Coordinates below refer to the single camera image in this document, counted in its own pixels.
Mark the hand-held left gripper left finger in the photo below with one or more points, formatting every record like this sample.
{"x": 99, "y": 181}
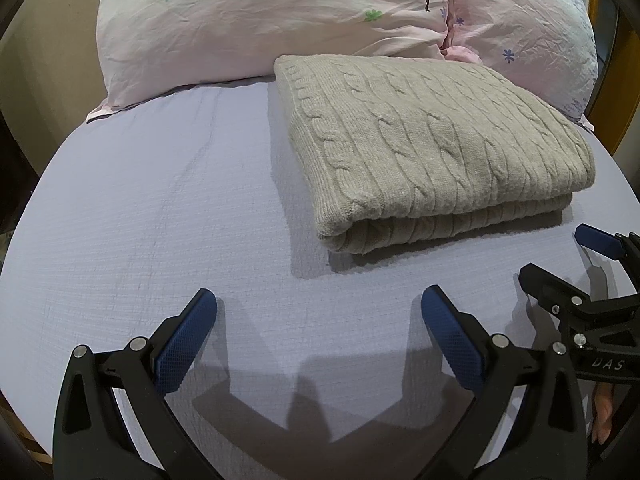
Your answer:
{"x": 184, "y": 347}

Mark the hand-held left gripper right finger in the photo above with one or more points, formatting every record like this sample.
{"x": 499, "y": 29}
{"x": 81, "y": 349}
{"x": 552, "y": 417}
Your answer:
{"x": 452, "y": 342}

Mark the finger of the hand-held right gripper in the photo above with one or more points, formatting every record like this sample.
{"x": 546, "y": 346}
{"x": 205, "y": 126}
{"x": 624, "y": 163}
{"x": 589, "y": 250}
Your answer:
{"x": 597, "y": 240}
{"x": 560, "y": 292}

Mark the person's right hand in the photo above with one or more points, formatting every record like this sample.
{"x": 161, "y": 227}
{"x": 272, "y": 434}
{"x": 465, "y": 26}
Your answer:
{"x": 603, "y": 410}

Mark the lavender bed sheet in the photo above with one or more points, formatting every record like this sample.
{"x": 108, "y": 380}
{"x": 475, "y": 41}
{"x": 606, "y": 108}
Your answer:
{"x": 165, "y": 240}

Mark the wooden bed headboard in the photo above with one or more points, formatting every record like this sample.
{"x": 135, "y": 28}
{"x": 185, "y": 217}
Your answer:
{"x": 622, "y": 75}

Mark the pink floral pillow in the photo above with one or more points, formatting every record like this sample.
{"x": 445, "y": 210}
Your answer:
{"x": 260, "y": 25}
{"x": 525, "y": 30}

